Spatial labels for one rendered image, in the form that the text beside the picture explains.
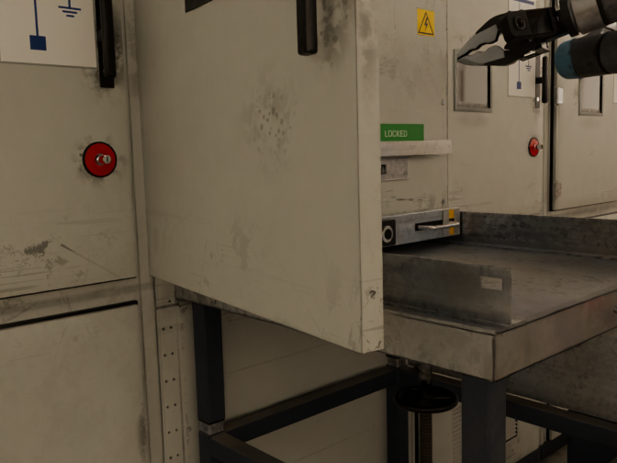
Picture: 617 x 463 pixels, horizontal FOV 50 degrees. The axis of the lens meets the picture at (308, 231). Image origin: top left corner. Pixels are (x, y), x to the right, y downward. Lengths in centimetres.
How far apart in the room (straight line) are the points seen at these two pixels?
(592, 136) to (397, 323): 176
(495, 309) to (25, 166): 73
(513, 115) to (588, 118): 47
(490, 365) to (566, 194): 162
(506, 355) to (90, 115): 75
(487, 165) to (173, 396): 110
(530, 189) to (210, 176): 136
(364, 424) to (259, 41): 109
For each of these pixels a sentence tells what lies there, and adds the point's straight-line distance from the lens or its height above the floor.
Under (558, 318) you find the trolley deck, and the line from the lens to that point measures 89.
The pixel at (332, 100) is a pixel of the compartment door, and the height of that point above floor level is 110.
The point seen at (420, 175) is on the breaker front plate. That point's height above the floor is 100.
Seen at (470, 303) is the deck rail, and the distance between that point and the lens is 82.
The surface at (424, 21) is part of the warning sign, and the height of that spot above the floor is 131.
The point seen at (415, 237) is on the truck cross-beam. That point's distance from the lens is 136.
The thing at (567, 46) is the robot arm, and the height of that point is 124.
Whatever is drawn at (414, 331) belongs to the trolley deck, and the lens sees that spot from 84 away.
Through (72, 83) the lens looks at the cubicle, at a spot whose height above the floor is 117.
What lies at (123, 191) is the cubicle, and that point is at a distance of 118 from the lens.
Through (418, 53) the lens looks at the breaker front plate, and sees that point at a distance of 140.
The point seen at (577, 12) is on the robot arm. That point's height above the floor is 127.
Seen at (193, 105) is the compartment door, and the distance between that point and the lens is 102.
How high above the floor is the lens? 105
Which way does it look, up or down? 7 degrees down
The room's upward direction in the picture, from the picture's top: 2 degrees counter-clockwise
